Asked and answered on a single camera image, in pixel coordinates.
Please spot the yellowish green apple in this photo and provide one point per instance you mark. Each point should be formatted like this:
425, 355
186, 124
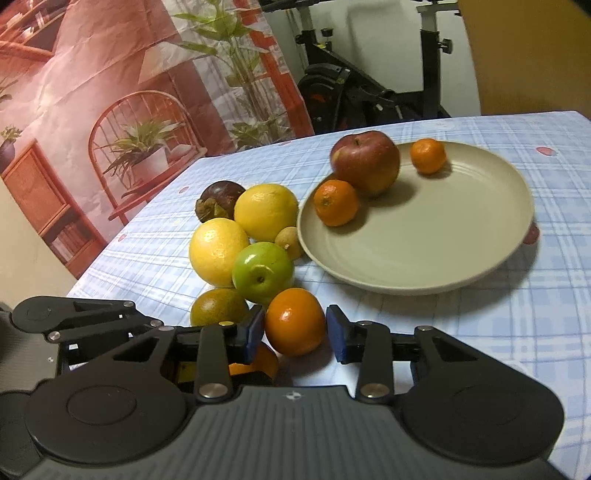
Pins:
217, 307

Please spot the beige round plate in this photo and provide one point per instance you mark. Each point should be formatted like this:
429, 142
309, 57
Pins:
438, 230

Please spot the wooden panel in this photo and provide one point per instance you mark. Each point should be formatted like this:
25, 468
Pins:
526, 55

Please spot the orange tangerine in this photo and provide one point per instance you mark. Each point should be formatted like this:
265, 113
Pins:
264, 362
337, 203
428, 156
294, 321

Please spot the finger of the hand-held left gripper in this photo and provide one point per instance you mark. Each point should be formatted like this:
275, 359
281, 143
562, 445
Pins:
101, 318

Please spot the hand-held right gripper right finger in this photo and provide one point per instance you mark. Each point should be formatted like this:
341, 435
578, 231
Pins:
337, 334

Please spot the blue checked tablecloth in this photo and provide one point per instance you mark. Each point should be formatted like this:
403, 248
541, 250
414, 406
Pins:
531, 323

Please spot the black exercise bike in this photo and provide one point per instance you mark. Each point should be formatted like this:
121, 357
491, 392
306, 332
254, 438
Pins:
360, 87

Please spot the red apple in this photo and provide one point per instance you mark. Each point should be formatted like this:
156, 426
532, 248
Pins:
367, 161

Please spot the small brown longan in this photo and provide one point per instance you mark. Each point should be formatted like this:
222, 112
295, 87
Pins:
287, 241

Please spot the yellow lemon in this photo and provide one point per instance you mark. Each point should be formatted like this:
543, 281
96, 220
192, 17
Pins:
217, 251
266, 210

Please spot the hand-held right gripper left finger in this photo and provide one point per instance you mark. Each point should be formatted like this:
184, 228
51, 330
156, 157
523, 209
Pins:
253, 334

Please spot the purple mangosteen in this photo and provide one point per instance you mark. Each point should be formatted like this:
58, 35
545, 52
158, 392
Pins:
216, 199

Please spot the printed backdrop cloth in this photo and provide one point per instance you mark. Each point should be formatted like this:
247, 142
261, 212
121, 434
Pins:
115, 92

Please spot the bright green apple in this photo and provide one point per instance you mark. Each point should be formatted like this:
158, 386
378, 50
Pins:
261, 272

